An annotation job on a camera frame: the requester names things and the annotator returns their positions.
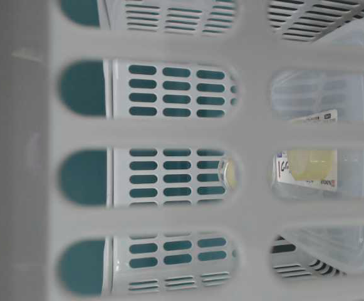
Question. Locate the white plastic shopping basket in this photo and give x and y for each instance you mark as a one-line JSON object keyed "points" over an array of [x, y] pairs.
{"points": [[37, 132]]}

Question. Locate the cellophane tape roll in package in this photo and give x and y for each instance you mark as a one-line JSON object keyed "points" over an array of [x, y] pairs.
{"points": [[311, 168]]}

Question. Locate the clear plastic food container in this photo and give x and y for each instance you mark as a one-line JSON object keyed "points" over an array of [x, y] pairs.
{"points": [[321, 96]]}

